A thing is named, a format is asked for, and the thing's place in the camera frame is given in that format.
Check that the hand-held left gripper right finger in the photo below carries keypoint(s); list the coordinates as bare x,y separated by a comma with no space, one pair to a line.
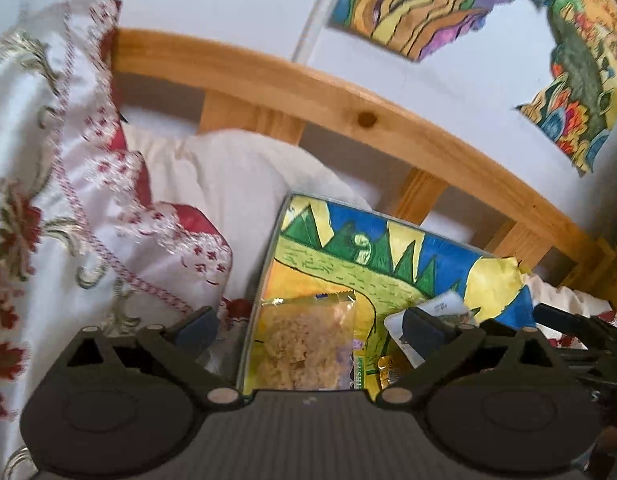
421,329

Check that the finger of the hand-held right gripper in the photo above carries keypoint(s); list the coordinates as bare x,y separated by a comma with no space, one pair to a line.
553,316

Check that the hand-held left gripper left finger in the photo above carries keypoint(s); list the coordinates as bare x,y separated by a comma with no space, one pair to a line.
198,328

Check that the green vegetable snack packet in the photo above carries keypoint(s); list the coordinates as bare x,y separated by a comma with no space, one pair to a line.
446,305

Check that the yellow snack packet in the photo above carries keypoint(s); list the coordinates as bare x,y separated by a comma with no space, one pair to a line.
298,345

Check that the metal tray with dinosaur drawing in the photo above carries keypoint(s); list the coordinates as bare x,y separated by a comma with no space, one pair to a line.
338,260

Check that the white pillow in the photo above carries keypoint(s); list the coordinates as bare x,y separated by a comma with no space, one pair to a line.
228,185

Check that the floral satin blanket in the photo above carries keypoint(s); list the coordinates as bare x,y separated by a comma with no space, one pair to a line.
38,135

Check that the landscape drawing wall poster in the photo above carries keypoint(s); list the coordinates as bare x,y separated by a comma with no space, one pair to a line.
588,60

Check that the white wall pipe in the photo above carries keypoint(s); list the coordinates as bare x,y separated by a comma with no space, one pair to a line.
313,20

